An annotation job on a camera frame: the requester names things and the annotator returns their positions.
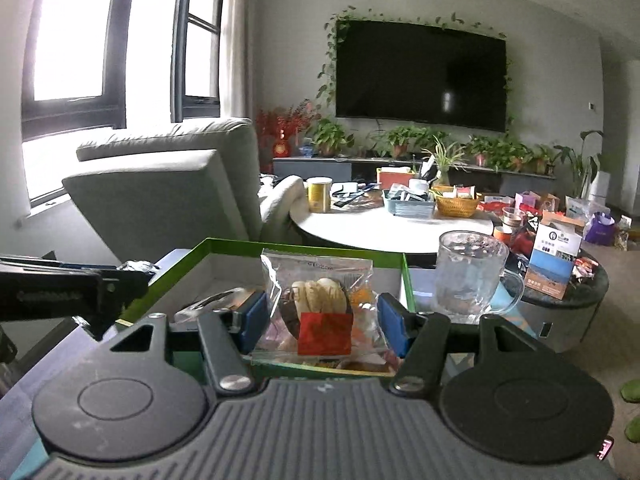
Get yellow can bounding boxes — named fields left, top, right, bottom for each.
left=306, top=176, right=333, bottom=213

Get row of potted plants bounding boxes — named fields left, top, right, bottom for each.
left=467, top=135, right=556, bottom=176

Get dark round coffee table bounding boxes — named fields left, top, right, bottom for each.
left=492, top=210, right=610, bottom=353

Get grey armchair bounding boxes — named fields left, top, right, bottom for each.
left=62, top=117, right=263, bottom=263

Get white air purifier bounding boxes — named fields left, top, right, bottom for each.
left=589, top=170, right=612, bottom=203

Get red flower decoration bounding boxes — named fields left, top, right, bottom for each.
left=255, top=101, right=321, bottom=158

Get clear plastic bags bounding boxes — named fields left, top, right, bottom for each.
left=565, top=195, right=611, bottom=221

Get green cardboard box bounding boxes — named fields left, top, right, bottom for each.
left=117, top=237, right=416, bottom=378

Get narrow black framed window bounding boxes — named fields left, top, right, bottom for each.
left=171, top=0, right=228, bottom=123

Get leafy potted plant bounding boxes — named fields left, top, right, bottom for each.
left=306, top=117, right=353, bottom=157

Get purple bag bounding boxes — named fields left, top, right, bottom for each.
left=585, top=212, right=617, bottom=246

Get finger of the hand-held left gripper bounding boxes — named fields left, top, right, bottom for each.
left=0, top=256, right=156, bottom=311
left=75, top=310, right=132, bottom=342

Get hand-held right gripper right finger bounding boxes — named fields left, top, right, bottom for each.
left=377, top=294, right=536, bottom=395

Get small potted plant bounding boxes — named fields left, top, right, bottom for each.
left=385, top=125, right=426, bottom=158

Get white round table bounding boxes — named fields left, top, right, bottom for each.
left=290, top=195, right=508, bottom=256

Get red snack packets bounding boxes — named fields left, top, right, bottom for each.
left=572, top=255, right=601, bottom=281

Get clear pastry packet red label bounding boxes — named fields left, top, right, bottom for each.
left=252, top=249, right=401, bottom=373

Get blue white carton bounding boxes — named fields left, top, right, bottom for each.
left=525, top=220, right=583, bottom=301

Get silver brown snack packet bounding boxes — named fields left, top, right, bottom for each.
left=174, top=287, right=253, bottom=323

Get spider plant in vase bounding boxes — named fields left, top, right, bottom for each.
left=422, top=136, right=468, bottom=188

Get white curtain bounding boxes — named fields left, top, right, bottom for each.
left=220, top=0, right=261, bottom=121

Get tall leafy floor plant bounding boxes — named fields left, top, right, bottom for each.
left=555, top=130, right=603, bottom=198

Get glass mug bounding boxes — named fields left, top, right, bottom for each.
left=434, top=230, right=526, bottom=325

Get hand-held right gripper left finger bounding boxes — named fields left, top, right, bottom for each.
left=112, top=291, right=268, bottom=395

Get cream cushion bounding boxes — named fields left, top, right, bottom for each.
left=257, top=175, right=307, bottom=241

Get green ivy vine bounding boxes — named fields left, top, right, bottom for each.
left=317, top=6, right=516, bottom=131

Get wicker basket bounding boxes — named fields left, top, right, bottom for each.
left=434, top=191, right=481, bottom=218

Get blue grey plastic tray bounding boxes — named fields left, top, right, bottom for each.
left=382, top=187, right=437, bottom=218

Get jar with gold lid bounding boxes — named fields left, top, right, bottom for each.
left=501, top=206, right=526, bottom=231

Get grey television cabinet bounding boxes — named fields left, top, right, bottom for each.
left=272, top=156, right=557, bottom=196

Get black television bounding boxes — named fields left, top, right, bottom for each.
left=334, top=19, right=508, bottom=133

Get large black framed window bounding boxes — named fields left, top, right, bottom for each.
left=22, top=0, right=126, bottom=138

